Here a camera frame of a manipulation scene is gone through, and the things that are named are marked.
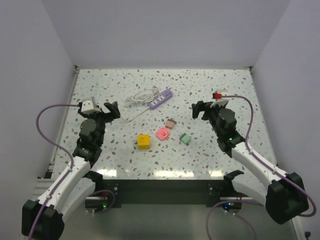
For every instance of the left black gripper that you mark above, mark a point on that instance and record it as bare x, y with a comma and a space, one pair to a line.
112, 108

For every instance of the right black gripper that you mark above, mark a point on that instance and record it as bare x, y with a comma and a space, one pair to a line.
200, 106

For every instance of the brown plug adapter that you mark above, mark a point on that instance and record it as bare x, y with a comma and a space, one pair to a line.
170, 123

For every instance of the green plug adapter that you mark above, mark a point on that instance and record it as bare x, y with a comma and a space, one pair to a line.
185, 138

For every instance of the pink plug adapter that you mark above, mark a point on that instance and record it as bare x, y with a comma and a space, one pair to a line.
163, 133

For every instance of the yellow cube socket adapter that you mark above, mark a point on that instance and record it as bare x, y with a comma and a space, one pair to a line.
143, 142

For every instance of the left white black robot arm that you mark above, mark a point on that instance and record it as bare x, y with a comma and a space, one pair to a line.
45, 217

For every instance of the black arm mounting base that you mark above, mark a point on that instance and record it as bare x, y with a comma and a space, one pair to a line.
161, 192

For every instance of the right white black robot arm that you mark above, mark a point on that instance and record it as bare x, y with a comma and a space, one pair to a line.
282, 193

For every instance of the purple power strip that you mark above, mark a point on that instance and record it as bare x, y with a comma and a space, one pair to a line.
160, 99

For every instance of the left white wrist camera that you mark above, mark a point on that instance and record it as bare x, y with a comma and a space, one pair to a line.
89, 106

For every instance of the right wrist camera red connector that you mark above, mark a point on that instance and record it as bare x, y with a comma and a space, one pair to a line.
219, 99

